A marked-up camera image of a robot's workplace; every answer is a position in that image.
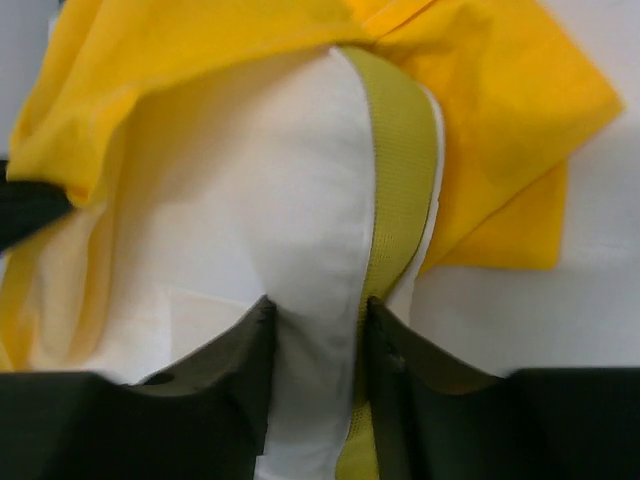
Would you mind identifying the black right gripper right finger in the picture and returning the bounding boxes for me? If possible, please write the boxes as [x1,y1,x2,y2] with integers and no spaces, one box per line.
[367,298,639,479]

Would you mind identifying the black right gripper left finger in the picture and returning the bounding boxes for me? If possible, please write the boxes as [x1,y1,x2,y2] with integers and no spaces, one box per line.
[1,298,276,479]

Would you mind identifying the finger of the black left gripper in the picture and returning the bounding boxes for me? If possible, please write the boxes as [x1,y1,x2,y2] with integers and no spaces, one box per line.
[0,158,73,253]

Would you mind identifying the yellow pillowcase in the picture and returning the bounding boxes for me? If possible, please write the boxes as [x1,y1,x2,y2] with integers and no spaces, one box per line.
[1,1,622,370]

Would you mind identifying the white pillow yellow border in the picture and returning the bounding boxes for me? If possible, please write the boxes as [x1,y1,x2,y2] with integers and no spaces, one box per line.
[1,46,444,479]

